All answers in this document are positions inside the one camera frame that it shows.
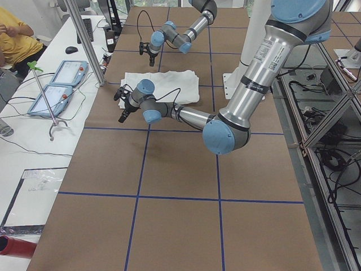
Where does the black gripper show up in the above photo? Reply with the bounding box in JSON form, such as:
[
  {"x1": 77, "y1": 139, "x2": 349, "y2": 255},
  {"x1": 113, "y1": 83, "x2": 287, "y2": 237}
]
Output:
[
  {"x1": 148, "y1": 45, "x2": 160, "y2": 67},
  {"x1": 118, "y1": 95, "x2": 140, "y2": 123}
]

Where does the white printed t-shirt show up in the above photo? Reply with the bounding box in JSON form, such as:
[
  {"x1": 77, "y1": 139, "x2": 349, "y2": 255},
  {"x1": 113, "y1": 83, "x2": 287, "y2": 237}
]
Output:
[{"x1": 121, "y1": 70, "x2": 200, "y2": 104}]

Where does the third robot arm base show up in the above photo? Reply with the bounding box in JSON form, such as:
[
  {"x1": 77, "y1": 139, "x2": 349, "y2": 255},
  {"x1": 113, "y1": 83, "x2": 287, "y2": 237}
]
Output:
[{"x1": 334, "y1": 40, "x2": 360, "y2": 68}]

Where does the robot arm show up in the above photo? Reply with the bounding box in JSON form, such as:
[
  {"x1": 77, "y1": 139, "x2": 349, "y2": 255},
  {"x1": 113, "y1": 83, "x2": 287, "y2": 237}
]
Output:
[
  {"x1": 114, "y1": 0, "x2": 333, "y2": 155},
  {"x1": 144, "y1": 0, "x2": 218, "y2": 67}
]

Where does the black monitor stand base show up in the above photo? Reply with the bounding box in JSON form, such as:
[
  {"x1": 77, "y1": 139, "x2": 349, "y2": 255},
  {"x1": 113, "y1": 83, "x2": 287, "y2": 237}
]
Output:
[{"x1": 103, "y1": 25, "x2": 122, "y2": 53}]

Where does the far blue teach pendant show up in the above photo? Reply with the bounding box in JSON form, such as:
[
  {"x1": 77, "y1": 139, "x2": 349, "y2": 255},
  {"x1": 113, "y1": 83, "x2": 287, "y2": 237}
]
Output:
[{"x1": 50, "y1": 60, "x2": 88, "y2": 87}]

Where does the blue teach pendant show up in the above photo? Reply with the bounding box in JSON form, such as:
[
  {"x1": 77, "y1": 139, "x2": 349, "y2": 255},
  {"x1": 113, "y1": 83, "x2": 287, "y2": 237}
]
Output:
[
  {"x1": 27, "y1": 84, "x2": 73, "y2": 117},
  {"x1": 50, "y1": 60, "x2": 88, "y2": 87}
]

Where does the near blue teach pendant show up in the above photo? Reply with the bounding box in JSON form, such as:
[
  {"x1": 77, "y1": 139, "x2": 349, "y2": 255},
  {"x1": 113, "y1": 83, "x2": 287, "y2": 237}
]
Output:
[{"x1": 27, "y1": 84, "x2": 73, "y2": 117}]

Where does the black keyboard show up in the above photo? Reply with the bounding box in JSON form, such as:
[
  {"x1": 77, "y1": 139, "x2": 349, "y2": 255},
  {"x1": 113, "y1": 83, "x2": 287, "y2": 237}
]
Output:
[{"x1": 77, "y1": 18, "x2": 94, "y2": 45}]

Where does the black computer mouse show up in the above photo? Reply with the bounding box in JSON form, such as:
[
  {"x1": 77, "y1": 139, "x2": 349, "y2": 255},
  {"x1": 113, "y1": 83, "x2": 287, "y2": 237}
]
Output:
[{"x1": 65, "y1": 46, "x2": 78, "y2": 54}]

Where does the metal reacher grabber tool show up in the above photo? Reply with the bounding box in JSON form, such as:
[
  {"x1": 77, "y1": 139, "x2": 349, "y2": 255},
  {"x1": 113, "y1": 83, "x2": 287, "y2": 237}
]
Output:
[{"x1": 27, "y1": 60, "x2": 72, "y2": 141}]

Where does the plastic garment bag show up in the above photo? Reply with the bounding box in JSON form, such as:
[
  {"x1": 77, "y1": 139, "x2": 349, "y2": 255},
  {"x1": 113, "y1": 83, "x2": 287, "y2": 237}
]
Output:
[{"x1": 1, "y1": 167, "x2": 67, "y2": 235}]

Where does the person in yellow shirt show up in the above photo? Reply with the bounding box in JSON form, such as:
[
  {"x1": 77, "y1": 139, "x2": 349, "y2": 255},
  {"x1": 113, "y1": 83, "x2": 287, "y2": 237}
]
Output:
[{"x1": 1, "y1": 7, "x2": 47, "y2": 78}]

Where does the red cardboard tube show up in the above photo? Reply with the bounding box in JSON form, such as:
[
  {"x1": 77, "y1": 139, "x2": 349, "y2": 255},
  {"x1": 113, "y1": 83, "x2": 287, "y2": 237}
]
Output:
[{"x1": 1, "y1": 235, "x2": 37, "y2": 259}]

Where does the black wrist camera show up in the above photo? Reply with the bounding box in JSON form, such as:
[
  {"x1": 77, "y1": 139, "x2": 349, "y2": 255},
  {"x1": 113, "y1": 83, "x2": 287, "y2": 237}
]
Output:
[
  {"x1": 139, "y1": 42, "x2": 149, "y2": 55},
  {"x1": 113, "y1": 86, "x2": 132, "y2": 102}
]

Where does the aluminium frame post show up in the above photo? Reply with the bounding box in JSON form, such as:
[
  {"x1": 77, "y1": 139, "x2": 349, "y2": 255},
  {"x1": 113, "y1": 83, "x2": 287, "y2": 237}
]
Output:
[{"x1": 64, "y1": 0, "x2": 105, "y2": 86}]

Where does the black thin cable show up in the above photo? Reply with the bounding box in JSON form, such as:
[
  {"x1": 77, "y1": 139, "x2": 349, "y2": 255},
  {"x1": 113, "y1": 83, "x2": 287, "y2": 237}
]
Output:
[{"x1": 0, "y1": 70, "x2": 87, "y2": 158}]

